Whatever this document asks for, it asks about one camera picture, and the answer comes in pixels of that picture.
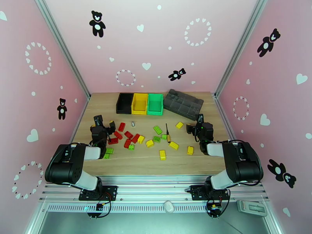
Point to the red lego brick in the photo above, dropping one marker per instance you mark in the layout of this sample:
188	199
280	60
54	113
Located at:
113	141
128	134
118	135
135	138
127	143
121	126

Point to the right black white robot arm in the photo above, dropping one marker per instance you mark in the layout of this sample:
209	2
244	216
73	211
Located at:
243	165

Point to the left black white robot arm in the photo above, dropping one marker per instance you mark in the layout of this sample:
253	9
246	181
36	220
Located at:
63	167

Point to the green plastic bin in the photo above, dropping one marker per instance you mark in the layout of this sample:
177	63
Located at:
155	104

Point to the black plastic bin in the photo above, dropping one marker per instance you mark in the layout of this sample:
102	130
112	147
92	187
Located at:
124	103

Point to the yellow plastic bin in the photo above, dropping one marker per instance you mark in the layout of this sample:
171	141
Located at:
140	104

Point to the grey plastic device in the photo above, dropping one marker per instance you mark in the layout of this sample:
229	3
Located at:
252	207

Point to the white round puck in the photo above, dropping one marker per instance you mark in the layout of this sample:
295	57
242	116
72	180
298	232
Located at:
168	206

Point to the grey compartment organizer box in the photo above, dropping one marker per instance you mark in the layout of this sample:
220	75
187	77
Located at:
184	103

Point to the slotted metal strip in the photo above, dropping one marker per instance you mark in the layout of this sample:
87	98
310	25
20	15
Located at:
136	208

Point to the black yellow power connector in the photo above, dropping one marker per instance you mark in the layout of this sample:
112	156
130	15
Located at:
99	206
215	207

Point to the aluminium frame post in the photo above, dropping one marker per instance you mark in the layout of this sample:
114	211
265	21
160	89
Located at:
63	45
240	45

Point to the aluminium rail base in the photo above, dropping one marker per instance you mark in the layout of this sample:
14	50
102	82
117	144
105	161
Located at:
151	189

